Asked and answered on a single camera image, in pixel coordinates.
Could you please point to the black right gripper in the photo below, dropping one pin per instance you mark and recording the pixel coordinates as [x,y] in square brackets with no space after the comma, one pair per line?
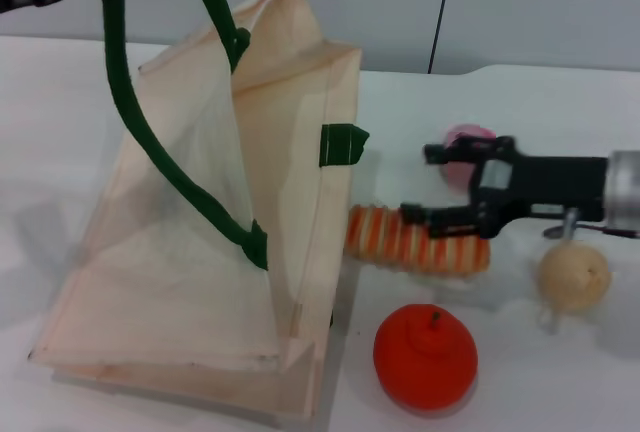
[550,184]

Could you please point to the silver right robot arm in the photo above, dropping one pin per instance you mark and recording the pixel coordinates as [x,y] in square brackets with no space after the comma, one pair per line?
[625,192]

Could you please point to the orange striped bread loaf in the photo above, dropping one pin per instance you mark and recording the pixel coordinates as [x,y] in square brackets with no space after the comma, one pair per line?
[380,247]

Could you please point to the pink peach toy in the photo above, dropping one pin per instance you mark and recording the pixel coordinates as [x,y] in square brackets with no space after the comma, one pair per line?
[456,175]

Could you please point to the beige round fruit toy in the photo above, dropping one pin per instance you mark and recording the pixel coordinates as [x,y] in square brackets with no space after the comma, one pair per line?
[572,277]

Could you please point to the thin black red pole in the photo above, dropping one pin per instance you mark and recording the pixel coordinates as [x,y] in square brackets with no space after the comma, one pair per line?
[440,12]

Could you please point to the red orange fruit toy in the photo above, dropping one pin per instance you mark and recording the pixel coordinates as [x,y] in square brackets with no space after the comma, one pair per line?
[425,362]

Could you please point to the small silver mount post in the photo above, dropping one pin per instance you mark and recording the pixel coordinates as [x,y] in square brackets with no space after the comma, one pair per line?
[570,222]

